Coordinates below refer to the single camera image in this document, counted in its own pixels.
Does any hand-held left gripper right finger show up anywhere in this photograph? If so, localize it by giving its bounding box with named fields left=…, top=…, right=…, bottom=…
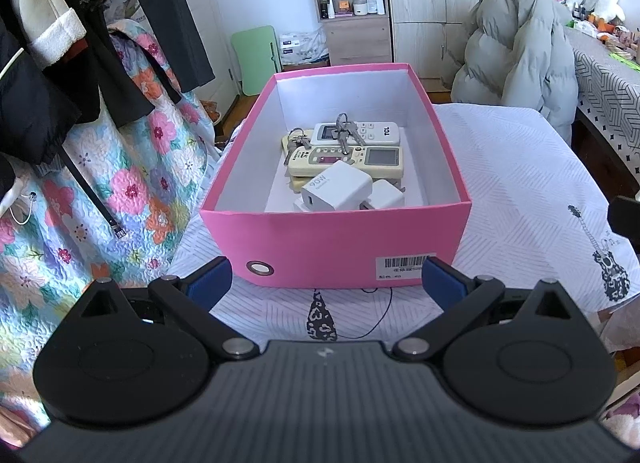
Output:
left=392, top=255, right=586, bottom=360

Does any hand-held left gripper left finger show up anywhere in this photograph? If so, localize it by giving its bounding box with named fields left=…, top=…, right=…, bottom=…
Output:
left=65, top=255, right=258, bottom=361

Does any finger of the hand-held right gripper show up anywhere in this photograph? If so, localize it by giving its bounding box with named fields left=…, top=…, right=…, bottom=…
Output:
left=607, top=195, right=640, bottom=245

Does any small white charger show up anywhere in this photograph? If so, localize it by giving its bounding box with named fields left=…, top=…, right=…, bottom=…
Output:
left=361, top=179, right=406, bottom=210

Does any pink cardboard box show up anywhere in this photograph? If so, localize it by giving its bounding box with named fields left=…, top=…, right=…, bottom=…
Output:
left=200, top=62, right=473, bottom=290

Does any large white charger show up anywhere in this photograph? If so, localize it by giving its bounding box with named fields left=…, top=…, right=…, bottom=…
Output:
left=294, top=159, right=375, bottom=212

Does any pale remote with screen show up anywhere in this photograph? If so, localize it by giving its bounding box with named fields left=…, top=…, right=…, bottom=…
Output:
left=287, top=145, right=405, bottom=178

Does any white remote control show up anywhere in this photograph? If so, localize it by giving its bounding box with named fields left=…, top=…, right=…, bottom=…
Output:
left=310, top=121, right=402, bottom=146

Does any bunch of silver keys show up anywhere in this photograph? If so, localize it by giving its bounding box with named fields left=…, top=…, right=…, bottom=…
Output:
left=286, top=113, right=371, bottom=158

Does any printed white blanket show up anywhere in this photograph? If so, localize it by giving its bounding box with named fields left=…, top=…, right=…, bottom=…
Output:
left=167, top=103, right=640, bottom=344

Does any floral quilt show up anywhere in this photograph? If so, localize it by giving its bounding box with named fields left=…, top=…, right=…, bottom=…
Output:
left=0, top=18, right=226, bottom=449

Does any table with patterned cloth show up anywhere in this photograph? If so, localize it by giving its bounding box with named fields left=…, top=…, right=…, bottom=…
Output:
left=567, top=25, right=640, bottom=164

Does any grey puffer jacket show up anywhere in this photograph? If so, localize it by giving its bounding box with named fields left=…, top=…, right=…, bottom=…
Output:
left=451, top=0, right=578, bottom=144

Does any white door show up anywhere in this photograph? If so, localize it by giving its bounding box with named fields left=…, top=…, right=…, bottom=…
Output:
left=190, top=0, right=241, bottom=108

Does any white blue tissue package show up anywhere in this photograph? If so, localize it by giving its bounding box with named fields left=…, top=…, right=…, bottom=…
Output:
left=279, top=28, right=331, bottom=66

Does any black hanging jacket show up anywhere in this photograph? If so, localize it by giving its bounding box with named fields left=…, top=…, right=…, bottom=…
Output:
left=0, top=0, right=157, bottom=166

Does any dark grey hanging garment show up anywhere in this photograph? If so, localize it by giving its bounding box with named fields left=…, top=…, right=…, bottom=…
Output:
left=122, top=0, right=216, bottom=94

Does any wooden shelf unit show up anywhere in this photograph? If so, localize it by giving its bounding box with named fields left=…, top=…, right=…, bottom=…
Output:
left=305, top=0, right=393, bottom=66

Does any light wooden wardrobe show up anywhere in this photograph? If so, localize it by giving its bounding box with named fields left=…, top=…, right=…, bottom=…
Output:
left=382, top=0, right=541, bottom=80

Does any cream coat with fleece cuff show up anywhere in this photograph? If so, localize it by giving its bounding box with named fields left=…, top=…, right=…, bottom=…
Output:
left=0, top=0, right=88, bottom=68

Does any thin black cord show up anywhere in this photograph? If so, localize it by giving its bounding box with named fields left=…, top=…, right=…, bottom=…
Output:
left=350, top=287, right=394, bottom=341

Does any black strap with buckle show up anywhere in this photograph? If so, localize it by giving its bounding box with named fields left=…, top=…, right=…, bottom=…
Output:
left=59, top=147, right=127, bottom=240

